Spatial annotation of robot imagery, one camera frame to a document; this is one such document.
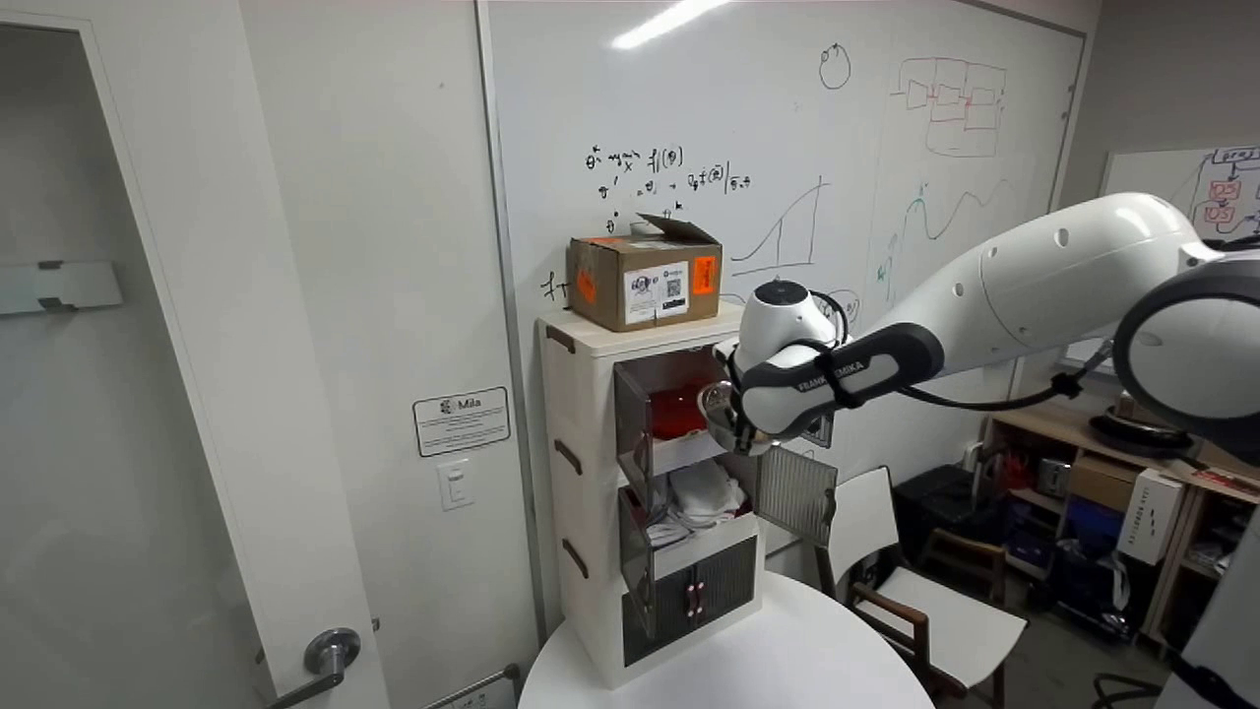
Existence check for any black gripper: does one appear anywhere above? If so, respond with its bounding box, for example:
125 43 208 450
733 387 806 444

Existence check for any white folding chair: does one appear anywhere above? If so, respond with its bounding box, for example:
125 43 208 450
822 462 1032 695

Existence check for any dark closed cabinet door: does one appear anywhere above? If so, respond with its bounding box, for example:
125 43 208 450
619 532 764 670

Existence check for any white light switch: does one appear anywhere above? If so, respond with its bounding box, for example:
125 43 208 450
436 458 480 515

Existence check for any white wall sign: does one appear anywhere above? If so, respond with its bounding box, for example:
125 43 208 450
409 380 516 462

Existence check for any stainless steel bowl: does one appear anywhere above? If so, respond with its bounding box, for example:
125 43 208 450
697 378 747 458

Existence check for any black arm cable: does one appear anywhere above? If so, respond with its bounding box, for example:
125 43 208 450
902 334 1123 412

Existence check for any white three-tier cabinet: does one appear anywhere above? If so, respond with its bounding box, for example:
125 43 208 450
531 303 842 690

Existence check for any white coat hook rack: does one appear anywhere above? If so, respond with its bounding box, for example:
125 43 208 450
0 261 125 321

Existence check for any narrow translucent grey cabinet door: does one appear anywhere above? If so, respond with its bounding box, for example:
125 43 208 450
609 350 663 458
613 481 659 590

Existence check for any red round plastic dish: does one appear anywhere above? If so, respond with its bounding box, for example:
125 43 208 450
648 380 712 444

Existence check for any dark wooden chair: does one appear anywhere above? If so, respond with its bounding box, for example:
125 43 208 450
847 523 1018 706

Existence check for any small whiteboard with red drawing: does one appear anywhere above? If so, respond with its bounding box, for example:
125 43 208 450
1098 140 1260 245

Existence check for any cardboard box with orange label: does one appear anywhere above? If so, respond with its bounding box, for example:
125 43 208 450
564 207 730 334

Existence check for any silver door lever handle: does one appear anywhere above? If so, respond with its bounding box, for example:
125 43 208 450
264 622 365 709

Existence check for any white box on shelf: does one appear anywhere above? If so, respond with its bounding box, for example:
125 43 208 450
1115 463 1188 572

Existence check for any wooden storage shelf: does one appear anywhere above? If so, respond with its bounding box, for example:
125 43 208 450
982 400 1260 662

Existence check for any wall whiteboard with drawings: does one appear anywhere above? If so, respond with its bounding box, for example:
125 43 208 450
473 0 1095 582

